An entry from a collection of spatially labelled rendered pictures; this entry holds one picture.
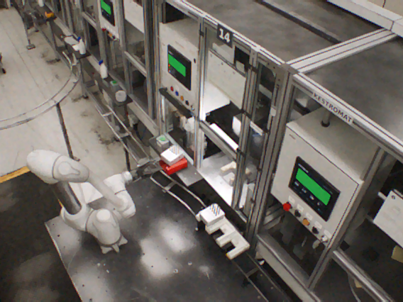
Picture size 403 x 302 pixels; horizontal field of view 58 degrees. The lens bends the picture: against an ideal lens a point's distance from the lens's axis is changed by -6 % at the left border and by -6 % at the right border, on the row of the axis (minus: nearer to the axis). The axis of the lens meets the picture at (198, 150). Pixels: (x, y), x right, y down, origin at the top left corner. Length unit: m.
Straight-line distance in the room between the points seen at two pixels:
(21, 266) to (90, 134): 1.72
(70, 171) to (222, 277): 1.15
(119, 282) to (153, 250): 0.31
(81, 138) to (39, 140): 0.50
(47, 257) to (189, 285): 1.48
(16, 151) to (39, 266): 1.55
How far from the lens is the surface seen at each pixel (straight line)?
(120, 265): 2.51
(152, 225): 2.65
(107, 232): 2.42
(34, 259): 3.50
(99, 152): 4.18
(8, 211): 3.90
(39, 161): 2.02
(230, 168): 2.61
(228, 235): 2.36
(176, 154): 2.60
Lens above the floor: 2.84
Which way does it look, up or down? 44 degrees down
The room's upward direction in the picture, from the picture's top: 2 degrees clockwise
